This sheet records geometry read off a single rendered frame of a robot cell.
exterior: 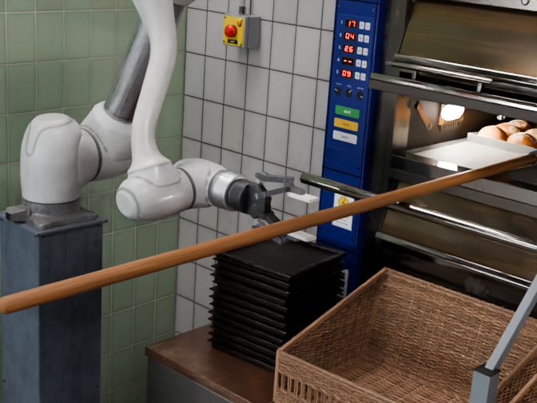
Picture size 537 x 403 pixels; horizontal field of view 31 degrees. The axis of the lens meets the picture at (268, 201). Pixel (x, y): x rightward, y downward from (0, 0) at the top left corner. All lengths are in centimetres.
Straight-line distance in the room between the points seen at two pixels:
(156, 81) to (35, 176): 49
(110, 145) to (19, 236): 34
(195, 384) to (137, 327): 81
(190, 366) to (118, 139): 67
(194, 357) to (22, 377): 48
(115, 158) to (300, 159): 65
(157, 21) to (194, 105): 108
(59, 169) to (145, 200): 48
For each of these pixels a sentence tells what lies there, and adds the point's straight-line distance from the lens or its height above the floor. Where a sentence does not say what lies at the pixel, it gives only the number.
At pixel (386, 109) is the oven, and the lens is 278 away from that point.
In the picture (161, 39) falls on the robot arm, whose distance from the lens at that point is 227.
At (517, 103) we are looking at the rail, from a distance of 238.
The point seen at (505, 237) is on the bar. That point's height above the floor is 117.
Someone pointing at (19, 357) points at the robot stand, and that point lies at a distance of 275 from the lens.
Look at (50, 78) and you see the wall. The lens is 301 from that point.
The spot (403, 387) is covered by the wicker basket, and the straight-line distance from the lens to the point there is 272.
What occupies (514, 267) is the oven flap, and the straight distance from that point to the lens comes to 261.
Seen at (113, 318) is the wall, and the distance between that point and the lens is 342.
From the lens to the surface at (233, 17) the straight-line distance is 306.
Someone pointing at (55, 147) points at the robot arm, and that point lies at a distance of 252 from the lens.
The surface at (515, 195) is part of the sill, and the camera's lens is 258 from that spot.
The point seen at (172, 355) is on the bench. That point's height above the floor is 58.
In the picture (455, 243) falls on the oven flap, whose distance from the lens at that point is 269.
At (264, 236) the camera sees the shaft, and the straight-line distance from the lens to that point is 195.
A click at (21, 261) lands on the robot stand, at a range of 262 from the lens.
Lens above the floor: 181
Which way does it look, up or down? 17 degrees down
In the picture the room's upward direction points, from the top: 4 degrees clockwise
